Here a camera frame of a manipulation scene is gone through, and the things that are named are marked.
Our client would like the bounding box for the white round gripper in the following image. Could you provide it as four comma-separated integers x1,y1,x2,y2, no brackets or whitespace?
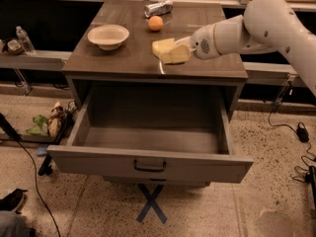
152,24,220,64

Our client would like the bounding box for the yellow sponge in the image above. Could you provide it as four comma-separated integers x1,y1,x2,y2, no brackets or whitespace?
159,38,192,64

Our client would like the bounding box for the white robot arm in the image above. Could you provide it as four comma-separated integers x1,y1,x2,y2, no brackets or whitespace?
152,0,316,95

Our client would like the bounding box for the grey wooden drawer cabinet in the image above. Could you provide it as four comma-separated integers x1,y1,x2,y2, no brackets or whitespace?
61,0,249,187

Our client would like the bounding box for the open grey top drawer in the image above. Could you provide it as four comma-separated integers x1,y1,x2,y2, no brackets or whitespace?
48,84,253,186

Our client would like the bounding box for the orange fruit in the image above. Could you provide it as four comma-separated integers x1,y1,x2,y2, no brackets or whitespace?
148,16,164,32

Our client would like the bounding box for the silver crushed can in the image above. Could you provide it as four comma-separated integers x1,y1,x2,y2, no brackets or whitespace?
144,0,173,18

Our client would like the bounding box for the white ceramic bowl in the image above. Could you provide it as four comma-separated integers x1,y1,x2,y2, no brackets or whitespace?
88,25,129,50

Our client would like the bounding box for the clear plastic water bottle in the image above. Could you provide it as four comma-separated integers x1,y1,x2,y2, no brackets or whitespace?
16,26,36,54

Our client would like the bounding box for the green crumpled bag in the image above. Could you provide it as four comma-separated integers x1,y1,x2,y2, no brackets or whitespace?
26,115,48,136

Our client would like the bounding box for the small round container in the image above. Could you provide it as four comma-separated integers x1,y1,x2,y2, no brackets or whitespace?
7,39,22,52

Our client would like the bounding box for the black shoe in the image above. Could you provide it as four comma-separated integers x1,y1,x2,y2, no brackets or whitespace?
0,189,27,213

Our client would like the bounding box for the black drawer handle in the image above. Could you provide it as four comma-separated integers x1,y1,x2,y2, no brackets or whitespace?
133,160,167,173

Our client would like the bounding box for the black floor cable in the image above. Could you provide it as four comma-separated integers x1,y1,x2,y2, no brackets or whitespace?
0,113,62,237

